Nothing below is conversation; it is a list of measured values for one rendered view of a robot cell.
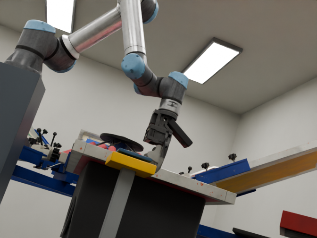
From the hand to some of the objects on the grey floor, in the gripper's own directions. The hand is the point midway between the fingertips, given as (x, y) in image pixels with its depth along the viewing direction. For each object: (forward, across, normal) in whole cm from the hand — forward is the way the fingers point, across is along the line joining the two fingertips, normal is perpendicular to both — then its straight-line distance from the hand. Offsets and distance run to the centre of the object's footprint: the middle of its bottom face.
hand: (156, 170), depth 144 cm
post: (+98, +19, -12) cm, 101 cm away
